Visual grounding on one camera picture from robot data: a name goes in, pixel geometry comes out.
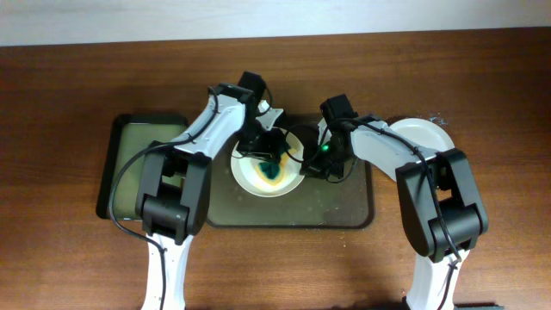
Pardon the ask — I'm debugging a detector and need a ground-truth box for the green and yellow sponge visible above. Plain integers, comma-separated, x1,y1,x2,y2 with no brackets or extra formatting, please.
255,152,289,186

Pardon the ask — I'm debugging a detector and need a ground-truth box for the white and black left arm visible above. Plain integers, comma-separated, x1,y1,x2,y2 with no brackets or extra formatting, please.
135,77,283,309

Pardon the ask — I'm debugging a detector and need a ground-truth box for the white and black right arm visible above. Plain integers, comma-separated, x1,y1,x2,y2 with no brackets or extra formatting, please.
302,115,489,310

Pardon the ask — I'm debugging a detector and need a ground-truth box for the large dark serving tray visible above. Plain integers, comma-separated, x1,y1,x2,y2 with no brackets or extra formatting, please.
207,139,375,229

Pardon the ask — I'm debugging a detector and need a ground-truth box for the small black tray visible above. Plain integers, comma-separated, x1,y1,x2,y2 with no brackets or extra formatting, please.
96,113,188,221

